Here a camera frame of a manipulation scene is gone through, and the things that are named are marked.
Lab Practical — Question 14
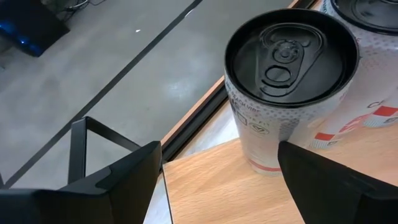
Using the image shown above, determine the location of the black floor cable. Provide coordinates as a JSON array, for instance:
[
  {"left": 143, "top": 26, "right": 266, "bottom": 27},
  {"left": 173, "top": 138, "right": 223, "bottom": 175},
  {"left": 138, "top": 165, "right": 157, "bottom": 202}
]
[{"left": 42, "top": 0, "right": 106, "bottom": 14}]

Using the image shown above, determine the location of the black equipment with blue light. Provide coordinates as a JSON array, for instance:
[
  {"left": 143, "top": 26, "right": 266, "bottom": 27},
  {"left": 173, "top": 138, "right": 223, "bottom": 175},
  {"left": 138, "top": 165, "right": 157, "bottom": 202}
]
[{"left": 0, "top": 0, "right": 71, "bottom": 58}]

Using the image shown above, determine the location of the white slim can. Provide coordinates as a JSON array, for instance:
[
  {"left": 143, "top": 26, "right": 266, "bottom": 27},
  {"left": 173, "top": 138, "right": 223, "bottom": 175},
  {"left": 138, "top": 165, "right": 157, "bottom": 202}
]
[
  {"left": 310, "top": 0, "right": 398, "bottom": 149},
  {"left": 223, "top": 8, "right": 361, "bottom": 177}
]

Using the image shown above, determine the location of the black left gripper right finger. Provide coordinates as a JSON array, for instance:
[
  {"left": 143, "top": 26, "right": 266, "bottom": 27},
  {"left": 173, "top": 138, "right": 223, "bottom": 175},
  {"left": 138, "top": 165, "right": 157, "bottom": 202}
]
[{"left": 277, "top": 141, "right": 398, "bottom": 224}]

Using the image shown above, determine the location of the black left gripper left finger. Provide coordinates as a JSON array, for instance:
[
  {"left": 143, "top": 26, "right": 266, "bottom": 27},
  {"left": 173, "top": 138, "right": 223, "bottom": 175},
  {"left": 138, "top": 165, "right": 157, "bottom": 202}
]
[{"left": 95, "top": 141, "right": 163, "bottom": 224}]

